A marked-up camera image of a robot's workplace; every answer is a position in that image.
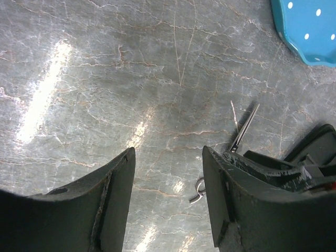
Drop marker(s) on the silver hair scissors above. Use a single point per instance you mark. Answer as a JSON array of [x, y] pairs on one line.
[[232, 148]]

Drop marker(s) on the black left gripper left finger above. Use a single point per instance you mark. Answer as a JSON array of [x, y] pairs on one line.
[[88, 214]]

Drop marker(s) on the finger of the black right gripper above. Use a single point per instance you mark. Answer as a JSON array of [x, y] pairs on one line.
[[282, 174]]

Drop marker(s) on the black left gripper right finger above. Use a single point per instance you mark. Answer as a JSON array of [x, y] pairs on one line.
[[248, 214]]

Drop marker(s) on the black zippered tool case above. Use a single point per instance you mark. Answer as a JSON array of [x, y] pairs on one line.
[[317, 147]]

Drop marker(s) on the blue polka dot plate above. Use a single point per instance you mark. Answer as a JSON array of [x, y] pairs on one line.
[[308, 29]]

